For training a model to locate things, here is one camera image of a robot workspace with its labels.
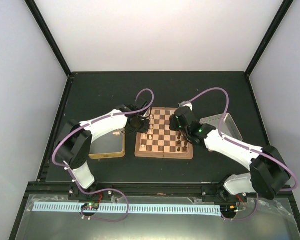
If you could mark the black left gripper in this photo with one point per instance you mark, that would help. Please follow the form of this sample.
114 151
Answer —
144 130

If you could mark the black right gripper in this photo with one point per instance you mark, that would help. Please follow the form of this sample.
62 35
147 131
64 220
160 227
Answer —
173 125

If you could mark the white chess bishop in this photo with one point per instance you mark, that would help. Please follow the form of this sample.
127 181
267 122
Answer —
144 136

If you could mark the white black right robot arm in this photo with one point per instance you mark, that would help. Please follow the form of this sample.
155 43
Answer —
267 174

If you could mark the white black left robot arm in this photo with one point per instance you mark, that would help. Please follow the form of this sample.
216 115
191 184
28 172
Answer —
73 146

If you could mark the wooden chess board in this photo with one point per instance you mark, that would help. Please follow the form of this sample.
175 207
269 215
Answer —
163 144

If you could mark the small electronics board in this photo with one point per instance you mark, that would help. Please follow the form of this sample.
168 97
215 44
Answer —
90 207

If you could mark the yellow tin box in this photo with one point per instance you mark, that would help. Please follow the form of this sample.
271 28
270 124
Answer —
109 146

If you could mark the clear plastic tray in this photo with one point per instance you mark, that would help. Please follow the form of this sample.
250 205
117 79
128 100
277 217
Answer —
228 126

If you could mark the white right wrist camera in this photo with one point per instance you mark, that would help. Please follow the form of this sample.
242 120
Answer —
186 104

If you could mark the white slotted cable duct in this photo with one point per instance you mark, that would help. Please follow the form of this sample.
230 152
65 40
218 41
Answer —
119 208

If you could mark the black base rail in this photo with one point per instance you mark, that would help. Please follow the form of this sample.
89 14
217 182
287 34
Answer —
204 191

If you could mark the black frame post left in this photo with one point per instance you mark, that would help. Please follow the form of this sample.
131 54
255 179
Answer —
36 13

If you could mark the black frame post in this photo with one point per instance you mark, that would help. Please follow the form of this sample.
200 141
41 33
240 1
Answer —
273 27
36 13

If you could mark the black frame post right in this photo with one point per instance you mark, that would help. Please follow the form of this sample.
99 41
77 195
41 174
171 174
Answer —
273 27

